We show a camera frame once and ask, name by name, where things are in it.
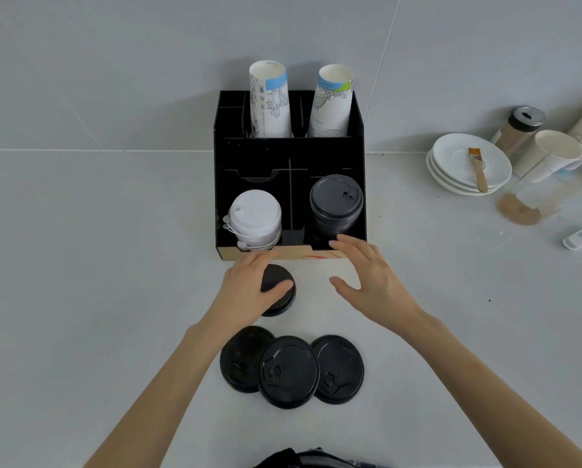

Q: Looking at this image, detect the person's right forearm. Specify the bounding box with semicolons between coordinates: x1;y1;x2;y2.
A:
393;309;582;468

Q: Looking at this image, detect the stack of blue-banded paper cups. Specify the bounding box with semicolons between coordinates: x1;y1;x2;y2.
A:
249;60;293;139

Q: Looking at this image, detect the stack of white lids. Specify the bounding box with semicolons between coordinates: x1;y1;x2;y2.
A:
222;189;283;252

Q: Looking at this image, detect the person's left forearm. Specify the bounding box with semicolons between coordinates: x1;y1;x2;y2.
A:
83;307;245;468

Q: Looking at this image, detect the white saucer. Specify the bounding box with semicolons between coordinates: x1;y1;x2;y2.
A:
425;158;503;197
427;150;511;193
431;133;514;189

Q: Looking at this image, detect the person's left hand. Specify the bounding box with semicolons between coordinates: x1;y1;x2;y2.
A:
212;248;295;333

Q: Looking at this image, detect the person's right hand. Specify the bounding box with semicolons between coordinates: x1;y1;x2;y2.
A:
328;233;421;335

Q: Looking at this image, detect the brown powder shaker jar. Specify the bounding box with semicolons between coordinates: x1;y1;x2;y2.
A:
490;105;546;159

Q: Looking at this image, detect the black plastic cup lid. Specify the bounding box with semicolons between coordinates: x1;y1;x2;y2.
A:
260;264;297;318
258;335;320;410
310;334;365;405
220;326;277;394

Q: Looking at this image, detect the stack of green-printed paper cups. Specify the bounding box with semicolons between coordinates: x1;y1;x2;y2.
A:
306;63;356;139

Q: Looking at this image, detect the wooden-handled brush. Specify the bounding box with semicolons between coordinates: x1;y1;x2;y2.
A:
468;147;490;194

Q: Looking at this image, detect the plain white paper cup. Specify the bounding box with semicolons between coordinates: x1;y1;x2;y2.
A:
512;129;582;184

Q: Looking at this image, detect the clear glass with brown powder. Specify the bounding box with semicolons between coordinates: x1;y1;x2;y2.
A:
496;160;582;227

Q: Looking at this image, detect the person's dark clothing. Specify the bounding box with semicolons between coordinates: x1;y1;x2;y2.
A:
253;448;386;468

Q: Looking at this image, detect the stack of black lids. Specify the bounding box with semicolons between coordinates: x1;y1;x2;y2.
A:
309;174;365;249

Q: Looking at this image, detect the black cup and lid organizer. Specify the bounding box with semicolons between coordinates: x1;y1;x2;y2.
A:
213;89;369;263

